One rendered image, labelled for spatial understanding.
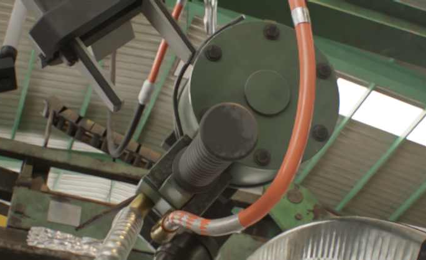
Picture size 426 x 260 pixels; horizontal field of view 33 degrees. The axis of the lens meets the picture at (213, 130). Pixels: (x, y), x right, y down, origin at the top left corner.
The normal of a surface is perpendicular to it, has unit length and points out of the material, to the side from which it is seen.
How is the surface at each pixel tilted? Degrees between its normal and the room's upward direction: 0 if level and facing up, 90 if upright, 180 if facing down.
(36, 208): 90
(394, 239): 90
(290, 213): 90
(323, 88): 115
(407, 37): 180
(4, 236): 90
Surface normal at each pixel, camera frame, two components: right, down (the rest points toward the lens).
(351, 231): -0.94, -0.22
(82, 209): 0.35, -0.61
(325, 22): 0.00, 0.76
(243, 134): 0.20, -0.26
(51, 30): -0.40, 0.22
